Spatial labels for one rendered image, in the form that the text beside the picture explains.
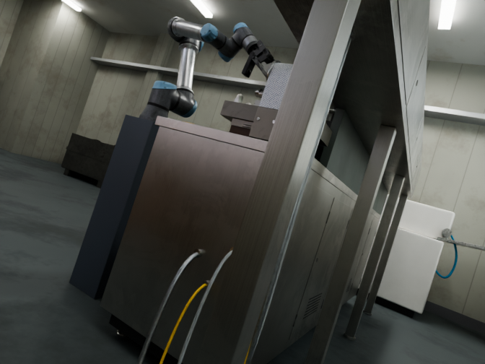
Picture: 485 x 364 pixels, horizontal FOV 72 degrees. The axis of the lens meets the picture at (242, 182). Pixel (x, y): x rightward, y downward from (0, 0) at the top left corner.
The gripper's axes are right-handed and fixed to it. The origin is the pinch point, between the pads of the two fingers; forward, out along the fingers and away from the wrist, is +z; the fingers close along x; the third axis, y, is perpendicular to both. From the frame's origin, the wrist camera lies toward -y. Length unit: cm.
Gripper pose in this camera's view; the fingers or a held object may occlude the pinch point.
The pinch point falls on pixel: (268, 79)
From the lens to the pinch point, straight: 164.2
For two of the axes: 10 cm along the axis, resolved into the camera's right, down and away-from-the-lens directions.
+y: 7.8, -5.6, -2.9
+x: 4.5, 1.7, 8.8
